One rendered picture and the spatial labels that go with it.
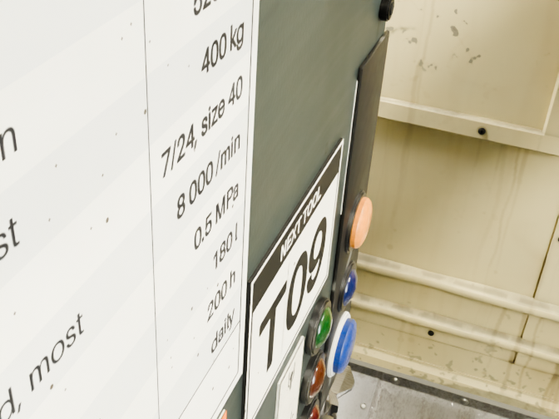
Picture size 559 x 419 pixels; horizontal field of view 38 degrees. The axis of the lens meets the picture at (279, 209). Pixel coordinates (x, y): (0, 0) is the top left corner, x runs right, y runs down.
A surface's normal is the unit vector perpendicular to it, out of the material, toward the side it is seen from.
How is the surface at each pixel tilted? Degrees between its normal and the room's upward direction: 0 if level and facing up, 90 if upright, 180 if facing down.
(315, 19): 90
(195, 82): 90
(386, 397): 25
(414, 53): 90
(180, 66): 90
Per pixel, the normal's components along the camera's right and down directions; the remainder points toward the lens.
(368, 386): -0.09, -0.52
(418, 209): -0.34, 0.51
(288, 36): 0.94, 0.24
